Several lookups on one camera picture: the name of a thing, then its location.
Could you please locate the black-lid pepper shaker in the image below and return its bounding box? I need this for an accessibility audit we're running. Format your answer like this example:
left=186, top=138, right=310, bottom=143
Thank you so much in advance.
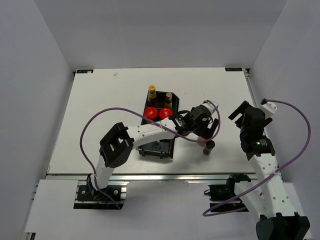
left=202, top=140, right=216, bottom=156

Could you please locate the pink-lid spice shaker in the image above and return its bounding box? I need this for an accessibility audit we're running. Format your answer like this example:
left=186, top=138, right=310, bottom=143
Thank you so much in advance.
left=197, top=136, right=206, bottom=146

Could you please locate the red-lid sauce jar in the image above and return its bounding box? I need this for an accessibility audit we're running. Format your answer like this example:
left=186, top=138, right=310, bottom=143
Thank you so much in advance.
left=158, top=108, right=174, bottom=120
left=144, top=107, right=159, bottom=124

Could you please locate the small yellow-label brown bottle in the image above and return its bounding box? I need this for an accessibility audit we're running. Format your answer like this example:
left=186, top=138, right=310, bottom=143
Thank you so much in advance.
left=164, top=92, right=173, bottom=109

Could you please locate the yellow-cap red sauce bottle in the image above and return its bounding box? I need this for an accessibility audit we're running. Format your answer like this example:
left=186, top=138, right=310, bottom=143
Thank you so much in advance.
left=147, top=85, right=158, bottom=107

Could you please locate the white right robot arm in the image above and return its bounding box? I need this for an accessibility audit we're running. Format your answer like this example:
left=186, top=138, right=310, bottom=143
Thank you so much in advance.
left=225, top=100, right=310, bottom=240

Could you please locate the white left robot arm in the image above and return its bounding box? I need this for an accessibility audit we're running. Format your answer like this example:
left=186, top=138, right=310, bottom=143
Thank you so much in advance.
left=87, top=101, right=220, bottom=200

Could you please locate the black three-compartment organizer tray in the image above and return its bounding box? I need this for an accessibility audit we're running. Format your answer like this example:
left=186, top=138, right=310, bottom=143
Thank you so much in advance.
left=136, top=90, right=180, bottom=159

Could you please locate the blue corner label right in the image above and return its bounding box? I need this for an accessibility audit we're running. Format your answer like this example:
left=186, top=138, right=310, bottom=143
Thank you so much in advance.
left=224, top=67, right=243, bottom=72

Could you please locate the blue corner label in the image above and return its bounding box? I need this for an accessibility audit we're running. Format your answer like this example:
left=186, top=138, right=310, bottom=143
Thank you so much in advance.
left=224, top=67, right=243, bottom=72
left=76, top=69, right=94, bottom=74

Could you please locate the blue corner label left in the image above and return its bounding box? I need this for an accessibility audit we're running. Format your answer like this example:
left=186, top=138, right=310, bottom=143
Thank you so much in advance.
left=76, top=69, right=94, bottom=74

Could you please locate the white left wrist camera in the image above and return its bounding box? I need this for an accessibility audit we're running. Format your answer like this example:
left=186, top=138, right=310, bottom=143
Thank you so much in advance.
left=202, top=100, right=219, bottom=116

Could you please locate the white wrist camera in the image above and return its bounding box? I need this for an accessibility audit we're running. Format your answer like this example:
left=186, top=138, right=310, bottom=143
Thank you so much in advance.
left=202, top=100, right=219, bottom=116
left=259, top=98, right=278, bottom=119

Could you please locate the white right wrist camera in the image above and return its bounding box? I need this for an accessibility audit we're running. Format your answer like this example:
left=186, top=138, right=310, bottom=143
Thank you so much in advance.
left=259, top=98, right=278, bottom=119

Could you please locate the aluminium right table rail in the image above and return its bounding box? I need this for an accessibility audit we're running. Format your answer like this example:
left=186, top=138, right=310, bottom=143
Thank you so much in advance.
left=240, top=70, right=282, bottom=181

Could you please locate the aluminium table rail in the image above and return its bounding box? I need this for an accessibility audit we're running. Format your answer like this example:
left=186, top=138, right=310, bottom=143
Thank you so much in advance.
left=240, top=70, right=282, bottom=181
left=46, top=172, right=285, bottom=183

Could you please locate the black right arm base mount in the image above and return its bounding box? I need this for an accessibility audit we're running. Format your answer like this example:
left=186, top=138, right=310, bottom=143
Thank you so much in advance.
left=203, top=173, right=251, bottom=213

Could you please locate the aluminium front table rail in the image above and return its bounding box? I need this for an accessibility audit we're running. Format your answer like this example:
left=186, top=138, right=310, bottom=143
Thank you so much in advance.
left=46, top=172, right=285, bottom=183

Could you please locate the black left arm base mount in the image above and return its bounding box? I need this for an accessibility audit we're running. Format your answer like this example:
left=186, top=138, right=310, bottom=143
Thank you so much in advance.
left=73, top=174, right=126, bottom=210

